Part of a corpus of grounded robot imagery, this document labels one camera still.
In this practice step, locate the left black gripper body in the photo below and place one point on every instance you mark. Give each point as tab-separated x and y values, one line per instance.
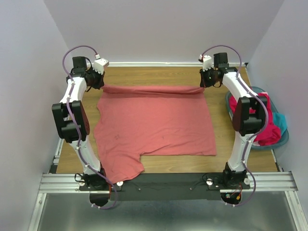
95	78

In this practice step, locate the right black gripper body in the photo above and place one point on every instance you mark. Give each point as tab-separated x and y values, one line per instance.
208	78

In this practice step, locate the salmon pink t shirt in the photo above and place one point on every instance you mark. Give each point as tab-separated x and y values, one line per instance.
150	120

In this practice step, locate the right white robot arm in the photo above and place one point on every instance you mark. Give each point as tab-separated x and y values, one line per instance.
235	171

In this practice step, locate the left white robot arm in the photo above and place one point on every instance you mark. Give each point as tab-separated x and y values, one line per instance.
71	120

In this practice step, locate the teal t shirt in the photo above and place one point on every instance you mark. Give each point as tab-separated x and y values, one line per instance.
280	121

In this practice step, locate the magenta t shirt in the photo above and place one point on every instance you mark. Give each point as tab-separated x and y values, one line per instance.
269	125

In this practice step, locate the teal plastic basket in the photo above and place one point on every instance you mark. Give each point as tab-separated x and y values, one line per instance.
255	146

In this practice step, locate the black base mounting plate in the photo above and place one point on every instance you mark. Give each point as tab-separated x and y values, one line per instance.
168	186

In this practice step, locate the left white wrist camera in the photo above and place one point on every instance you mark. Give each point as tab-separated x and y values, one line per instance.
99	65

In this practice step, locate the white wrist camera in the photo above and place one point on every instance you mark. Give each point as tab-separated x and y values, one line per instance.
207	62
99	65

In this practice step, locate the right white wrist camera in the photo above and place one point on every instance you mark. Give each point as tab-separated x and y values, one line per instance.
207	62

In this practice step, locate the aluminium front rail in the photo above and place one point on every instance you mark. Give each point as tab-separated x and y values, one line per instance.
265	182

